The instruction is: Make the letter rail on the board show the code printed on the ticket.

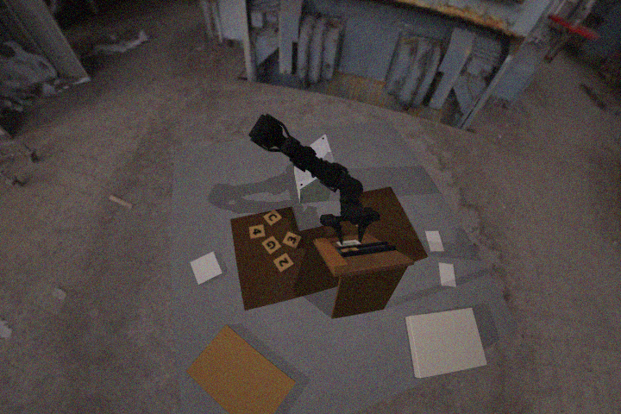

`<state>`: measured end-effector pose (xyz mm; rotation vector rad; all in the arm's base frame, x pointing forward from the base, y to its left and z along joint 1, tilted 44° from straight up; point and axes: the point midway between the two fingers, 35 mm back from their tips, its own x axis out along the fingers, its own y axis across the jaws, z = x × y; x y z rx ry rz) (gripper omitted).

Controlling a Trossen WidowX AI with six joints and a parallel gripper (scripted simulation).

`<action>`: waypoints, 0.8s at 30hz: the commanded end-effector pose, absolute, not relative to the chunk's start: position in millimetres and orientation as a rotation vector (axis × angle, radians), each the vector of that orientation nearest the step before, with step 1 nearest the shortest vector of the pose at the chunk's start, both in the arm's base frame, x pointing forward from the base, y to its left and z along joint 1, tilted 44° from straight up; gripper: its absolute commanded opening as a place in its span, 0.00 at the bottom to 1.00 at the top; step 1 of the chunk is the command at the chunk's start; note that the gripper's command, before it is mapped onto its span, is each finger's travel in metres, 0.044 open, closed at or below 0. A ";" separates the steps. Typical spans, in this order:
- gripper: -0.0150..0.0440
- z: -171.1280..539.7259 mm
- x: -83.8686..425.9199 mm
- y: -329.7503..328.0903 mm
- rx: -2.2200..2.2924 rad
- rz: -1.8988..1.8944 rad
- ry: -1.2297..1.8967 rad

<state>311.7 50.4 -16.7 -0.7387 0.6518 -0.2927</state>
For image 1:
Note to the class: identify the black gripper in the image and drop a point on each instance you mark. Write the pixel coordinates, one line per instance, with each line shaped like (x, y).
(334, 221)

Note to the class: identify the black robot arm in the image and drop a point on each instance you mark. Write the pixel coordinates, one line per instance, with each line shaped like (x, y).
(268, 132)

